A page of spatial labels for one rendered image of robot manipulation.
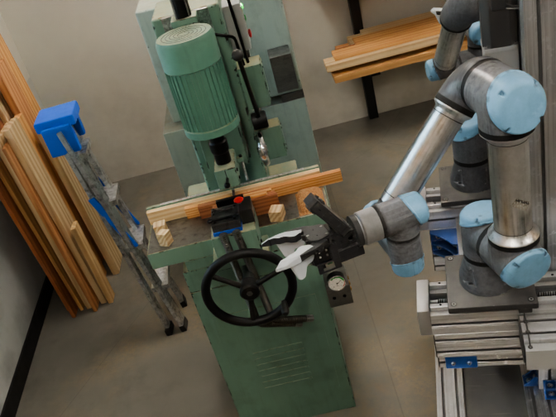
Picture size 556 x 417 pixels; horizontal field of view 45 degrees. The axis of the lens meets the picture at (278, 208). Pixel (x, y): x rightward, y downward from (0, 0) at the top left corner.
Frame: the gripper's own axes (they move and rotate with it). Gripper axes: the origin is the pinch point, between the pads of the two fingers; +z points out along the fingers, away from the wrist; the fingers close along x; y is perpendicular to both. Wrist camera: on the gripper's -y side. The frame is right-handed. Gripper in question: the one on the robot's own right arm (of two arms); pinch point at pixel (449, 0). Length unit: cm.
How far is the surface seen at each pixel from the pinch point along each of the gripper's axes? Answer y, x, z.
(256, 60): -16, -72, -29
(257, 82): -10, -74, -32
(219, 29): -31, -78, -31
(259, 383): 85, -114, -66
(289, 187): 21, -76, -50
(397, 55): 69, -7, 135
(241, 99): -7, -81, -31
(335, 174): 23, -60, -50
